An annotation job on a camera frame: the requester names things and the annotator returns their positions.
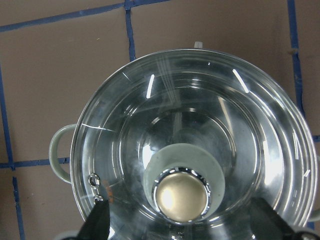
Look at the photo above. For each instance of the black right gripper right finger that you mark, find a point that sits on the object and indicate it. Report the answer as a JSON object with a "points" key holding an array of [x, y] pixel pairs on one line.
{"points": [[266, 224]]}

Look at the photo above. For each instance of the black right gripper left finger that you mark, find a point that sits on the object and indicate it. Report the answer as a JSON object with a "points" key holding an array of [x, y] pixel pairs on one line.
{"points": [[97, 224]]}

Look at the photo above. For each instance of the glass pot lid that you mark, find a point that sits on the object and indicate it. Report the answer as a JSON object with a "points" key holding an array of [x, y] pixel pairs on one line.
{"points": [[190, 140]]}

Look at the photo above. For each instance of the pale green cooking pot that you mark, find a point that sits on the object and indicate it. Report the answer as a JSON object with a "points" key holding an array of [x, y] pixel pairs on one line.
{"points": [[58, 155]]}

